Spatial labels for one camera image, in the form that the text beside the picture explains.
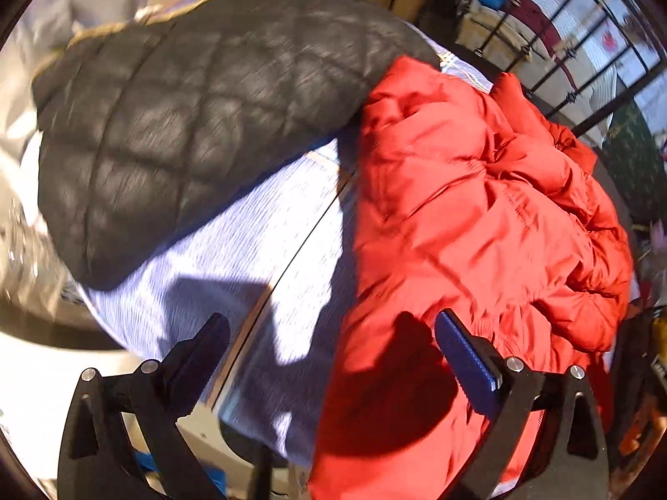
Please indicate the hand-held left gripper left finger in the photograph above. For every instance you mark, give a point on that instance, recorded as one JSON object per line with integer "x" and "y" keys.
{"x": 200, "y": 357}

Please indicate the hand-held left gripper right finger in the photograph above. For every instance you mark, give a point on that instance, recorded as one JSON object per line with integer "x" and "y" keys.
{"x": 469, "y": 370}

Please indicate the red down jacket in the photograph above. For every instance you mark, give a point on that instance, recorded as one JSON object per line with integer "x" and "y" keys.
{"x": 469, "y": 208}

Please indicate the blue plaid bed sheet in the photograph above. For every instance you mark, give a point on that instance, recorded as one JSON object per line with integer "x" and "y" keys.
{"x": 234, "y": 250}

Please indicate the blue object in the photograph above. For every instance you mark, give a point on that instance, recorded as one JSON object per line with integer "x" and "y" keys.
{"x": 211, "y": 482}

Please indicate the clear plastic bag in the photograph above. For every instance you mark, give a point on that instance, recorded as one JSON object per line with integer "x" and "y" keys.
{"x": 26, "y": 260}

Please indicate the black quilted jacket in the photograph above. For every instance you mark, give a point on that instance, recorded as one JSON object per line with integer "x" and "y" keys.
{"x": 182, "y": 130}

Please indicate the green patterned cloth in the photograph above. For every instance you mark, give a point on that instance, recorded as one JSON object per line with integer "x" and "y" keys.
{"x": 635, "y": 161}

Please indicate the black metal railing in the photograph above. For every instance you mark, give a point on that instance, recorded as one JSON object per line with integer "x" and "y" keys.
{"x": 490, "y": 26}

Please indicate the dark red blanket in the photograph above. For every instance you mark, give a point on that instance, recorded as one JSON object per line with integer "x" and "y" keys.
{"x": 531, "y": 15}

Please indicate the black iron bed frame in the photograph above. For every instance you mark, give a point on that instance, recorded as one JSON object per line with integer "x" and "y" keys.
{"x": 615, "y": 109}

